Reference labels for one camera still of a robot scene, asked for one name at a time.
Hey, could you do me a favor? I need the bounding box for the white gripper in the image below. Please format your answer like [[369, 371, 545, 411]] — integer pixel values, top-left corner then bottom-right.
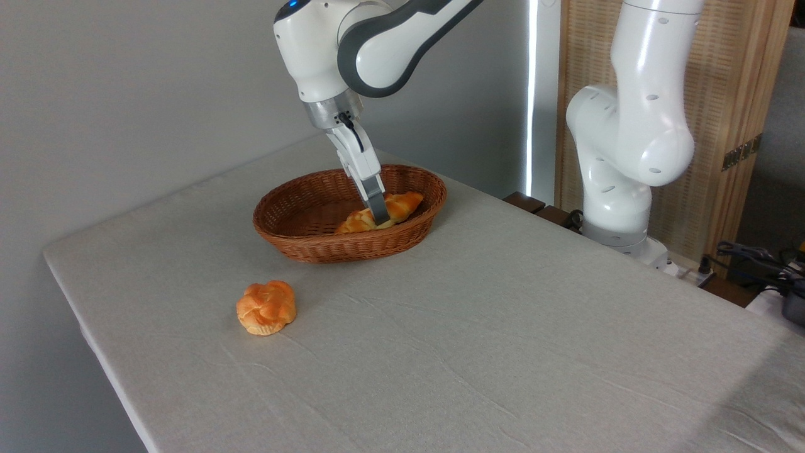
[[325, 123, 392, 226]]

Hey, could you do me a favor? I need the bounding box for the long braided bread loaf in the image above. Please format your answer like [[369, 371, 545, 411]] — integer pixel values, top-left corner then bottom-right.
[[335, 192, 424, 235]]

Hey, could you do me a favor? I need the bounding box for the round knotted bread roll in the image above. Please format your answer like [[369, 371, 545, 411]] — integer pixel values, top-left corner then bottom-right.
[[236, 280, 297, 336]]

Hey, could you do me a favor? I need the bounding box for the brown oval wicker basket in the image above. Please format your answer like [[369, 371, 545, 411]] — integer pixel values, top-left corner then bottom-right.
[[253, 164, 447, 264]]

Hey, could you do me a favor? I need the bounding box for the off-white tablecloth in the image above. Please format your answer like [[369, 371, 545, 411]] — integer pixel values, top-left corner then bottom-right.
[[43, 135, 805, 453]]

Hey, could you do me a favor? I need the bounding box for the brass screen hinge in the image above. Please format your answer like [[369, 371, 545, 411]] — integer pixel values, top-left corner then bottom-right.
[[722, 133, 763, 171]]

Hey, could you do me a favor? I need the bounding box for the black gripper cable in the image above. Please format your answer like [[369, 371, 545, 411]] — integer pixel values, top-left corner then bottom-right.
[[338, 112, 365, 153]]

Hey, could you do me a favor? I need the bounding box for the black cable bundle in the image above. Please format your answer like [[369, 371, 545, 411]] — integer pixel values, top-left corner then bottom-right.
[[700, 241, 805, 296]]

